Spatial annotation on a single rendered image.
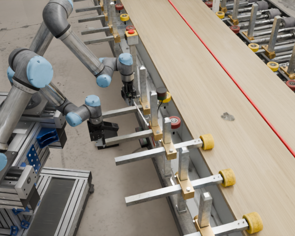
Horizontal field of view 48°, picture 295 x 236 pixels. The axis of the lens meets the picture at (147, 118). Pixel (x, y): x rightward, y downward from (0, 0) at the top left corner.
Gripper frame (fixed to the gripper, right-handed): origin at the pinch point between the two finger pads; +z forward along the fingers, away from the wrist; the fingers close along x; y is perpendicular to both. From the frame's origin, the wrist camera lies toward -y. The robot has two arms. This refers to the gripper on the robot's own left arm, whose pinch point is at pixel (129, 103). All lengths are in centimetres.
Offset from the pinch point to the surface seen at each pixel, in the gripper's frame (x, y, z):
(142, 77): 10.0, -4.5, -14.7
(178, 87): 35.0, -7.7, 1.3
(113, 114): -11.0, -0.8, 6.6
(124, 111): -3.7, -0.8, 6.1
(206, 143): 30, 51, -5
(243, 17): 130, -101, 7
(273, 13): 159, -98, 7
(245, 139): 54, 49, 1
